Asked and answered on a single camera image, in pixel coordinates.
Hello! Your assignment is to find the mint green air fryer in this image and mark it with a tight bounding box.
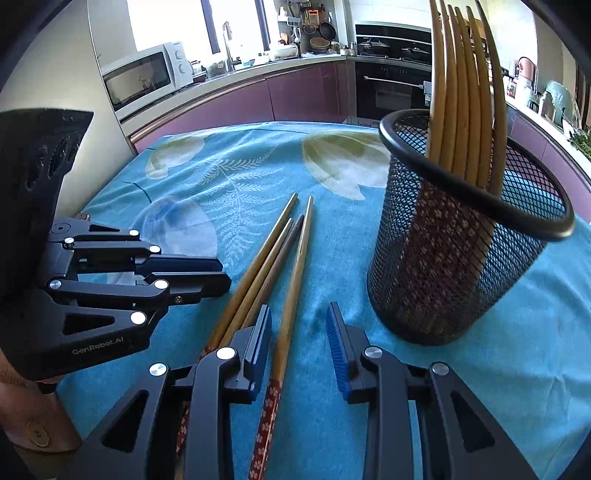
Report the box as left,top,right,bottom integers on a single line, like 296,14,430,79
540,80,575,127

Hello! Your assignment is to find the blue floral tablecloth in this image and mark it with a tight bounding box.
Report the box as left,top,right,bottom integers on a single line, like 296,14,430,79
55,121,591,480

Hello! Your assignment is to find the kitchen window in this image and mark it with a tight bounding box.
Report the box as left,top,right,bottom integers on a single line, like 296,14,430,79
127,0,266,54

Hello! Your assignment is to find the white microwave oven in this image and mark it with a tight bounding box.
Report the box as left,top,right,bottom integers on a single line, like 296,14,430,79
100,41,195,123

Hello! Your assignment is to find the white kitchen countertop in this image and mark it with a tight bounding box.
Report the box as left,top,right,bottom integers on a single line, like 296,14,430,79
117,51,591,153

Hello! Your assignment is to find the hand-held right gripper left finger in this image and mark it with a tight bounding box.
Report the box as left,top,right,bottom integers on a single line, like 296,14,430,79
60,305,273,480

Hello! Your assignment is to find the black mesh utensil holder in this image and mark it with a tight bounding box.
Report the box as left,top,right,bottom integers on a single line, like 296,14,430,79
367,108,575,346

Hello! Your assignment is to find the pink base cabinet run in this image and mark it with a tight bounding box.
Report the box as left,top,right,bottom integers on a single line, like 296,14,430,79
127,60,356,155
505,108,591,181

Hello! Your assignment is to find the black built-in oven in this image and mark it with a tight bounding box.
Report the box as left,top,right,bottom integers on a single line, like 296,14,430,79
355,60,432,127

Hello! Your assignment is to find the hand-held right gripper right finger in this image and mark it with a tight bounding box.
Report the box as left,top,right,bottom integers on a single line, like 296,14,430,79
325,303,539,480

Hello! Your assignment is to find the wooden chopstick red patterned end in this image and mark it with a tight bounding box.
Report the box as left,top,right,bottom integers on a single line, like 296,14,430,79
241,214,306,330
217,218,296,349
175,193,300,462
248,196,315,480

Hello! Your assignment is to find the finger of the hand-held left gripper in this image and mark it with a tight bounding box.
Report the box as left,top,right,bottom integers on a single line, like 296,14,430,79
46,272,232,325
48,219,223,278

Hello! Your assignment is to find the bunch of wooden chopsticks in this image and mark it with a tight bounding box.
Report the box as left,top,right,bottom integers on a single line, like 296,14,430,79
406,0,509,328

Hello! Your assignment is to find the bunch of green vegetables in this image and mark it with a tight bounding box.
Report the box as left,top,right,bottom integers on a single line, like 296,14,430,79
570,129,591,158

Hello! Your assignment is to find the black stove hood unit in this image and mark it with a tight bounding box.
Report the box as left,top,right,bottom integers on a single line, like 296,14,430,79
355,23,435,61

